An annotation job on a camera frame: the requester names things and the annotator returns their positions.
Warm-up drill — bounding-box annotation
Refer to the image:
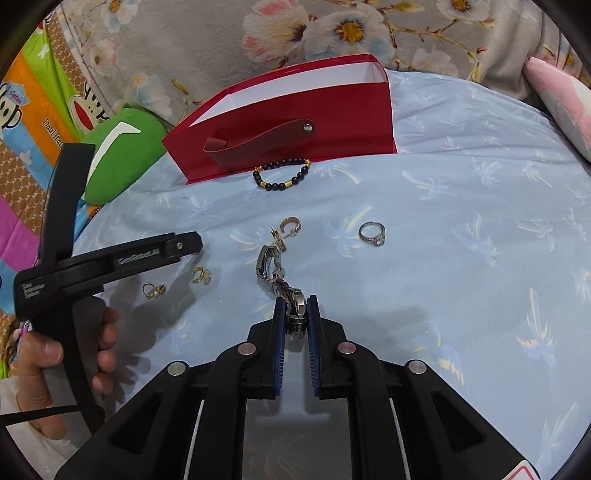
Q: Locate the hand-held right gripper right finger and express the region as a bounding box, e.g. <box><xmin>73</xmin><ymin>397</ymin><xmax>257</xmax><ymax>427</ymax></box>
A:
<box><xmin>307</xmin><ymin>294</ymin><xmax>542</xmax><ymax>480</ymax></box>

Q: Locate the black bead bracelet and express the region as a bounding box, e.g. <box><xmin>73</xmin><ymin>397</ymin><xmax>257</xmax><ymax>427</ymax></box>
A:
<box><xmin>252</xmin><ymin>157</ymin><xmax>311</xmax><ymax>191</ymax></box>

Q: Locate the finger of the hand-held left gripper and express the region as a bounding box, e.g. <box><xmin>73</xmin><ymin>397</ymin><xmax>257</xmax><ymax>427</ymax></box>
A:
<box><xmin>58</xmin><ymin>232</ymin><xmax>204</xmax><ymax>298</ymax></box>

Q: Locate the colourful cartoon printed blanket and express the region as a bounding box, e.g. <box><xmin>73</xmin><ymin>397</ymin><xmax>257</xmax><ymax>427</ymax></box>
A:
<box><xmin>0</xmin><ymin>8</ymin><xmax>118</xmax><ymax>374</ymax></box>

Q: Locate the pink pillow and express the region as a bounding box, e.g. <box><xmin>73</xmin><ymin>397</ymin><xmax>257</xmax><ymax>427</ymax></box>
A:
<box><xmin>523</xmin><ymin>56</ymin><xmax>591</xmax><ymax>163</ymax></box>

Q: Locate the black cable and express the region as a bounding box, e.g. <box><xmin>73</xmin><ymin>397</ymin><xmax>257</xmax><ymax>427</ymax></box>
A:
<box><xmin>0</xmin><ymin>404</ymin><xmax>95</xmax><ymax>428</ymax></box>

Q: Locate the silver gemstone ring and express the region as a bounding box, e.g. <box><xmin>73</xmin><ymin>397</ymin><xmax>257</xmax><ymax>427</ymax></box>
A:
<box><xmin>359</xmin><ymin>222</ymin><xmax>387</xmax><ymax>248</ymax></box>

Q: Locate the grey floral blanket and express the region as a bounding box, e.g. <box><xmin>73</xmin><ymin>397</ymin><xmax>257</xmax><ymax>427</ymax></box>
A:
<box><xmin>78</xmin><ymin>0</ymin><xmax>575</xmax><ymax>136</ymax></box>

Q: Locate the red jewelry box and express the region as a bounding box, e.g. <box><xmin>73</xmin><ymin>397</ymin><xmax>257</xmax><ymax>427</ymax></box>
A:
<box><xmin>161</xmin><ymin>54</ymin><xmax>399</xmax><ymax>186</ymax></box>

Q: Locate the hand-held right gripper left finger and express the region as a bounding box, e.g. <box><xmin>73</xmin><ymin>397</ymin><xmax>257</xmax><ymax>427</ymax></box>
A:
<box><xmin>55</xmin><ymin>296</ymin><xmax>286</xmax><ymax>480</ymax></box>

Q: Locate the person's left hand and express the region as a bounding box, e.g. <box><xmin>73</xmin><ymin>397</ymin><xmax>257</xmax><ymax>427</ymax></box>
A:
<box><xmin>0</xmin><ymin>306</ymin><xmax>120</xmax><ymax>439</ymax></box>

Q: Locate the silver wristwatch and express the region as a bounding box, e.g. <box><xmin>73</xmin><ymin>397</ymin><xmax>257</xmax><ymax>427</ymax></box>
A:
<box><xmin>256</xmin><ymin>245</ymin><xmax>308</xmax><ymax>339</ymax></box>

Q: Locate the green pillow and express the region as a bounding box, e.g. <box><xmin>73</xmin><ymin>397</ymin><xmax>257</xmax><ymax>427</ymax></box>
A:
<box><xmin>80</xmin><ymin>108</ymin><xmax>167</xmax><ymax>204</ymax></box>

